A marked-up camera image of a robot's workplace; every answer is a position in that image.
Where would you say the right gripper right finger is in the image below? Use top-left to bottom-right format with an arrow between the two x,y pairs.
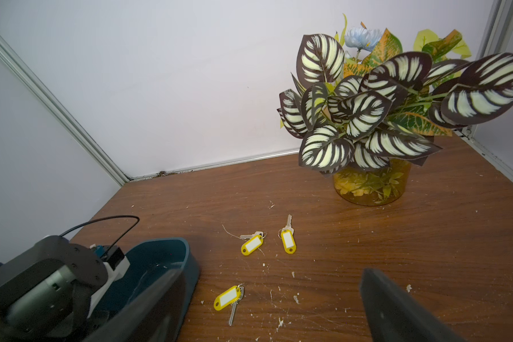
359,268 -> 464,341

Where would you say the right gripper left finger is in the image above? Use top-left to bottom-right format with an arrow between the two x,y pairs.
85,269 -> 186,342

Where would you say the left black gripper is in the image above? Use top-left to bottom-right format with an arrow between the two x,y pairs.
0,236 -> 108,341

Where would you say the teal plastic storage box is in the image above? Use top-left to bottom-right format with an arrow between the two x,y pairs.
85,237 -> 200,341

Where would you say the yellow tag key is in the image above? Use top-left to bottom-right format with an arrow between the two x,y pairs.
213,284 -> 245,326
239,231 -> 266,256
278,215 -> 296,255

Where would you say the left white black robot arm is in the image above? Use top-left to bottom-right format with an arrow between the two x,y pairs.
0,235 -> 108,340

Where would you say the artificial potted plant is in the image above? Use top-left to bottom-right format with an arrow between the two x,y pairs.
278,27 -> 513,206

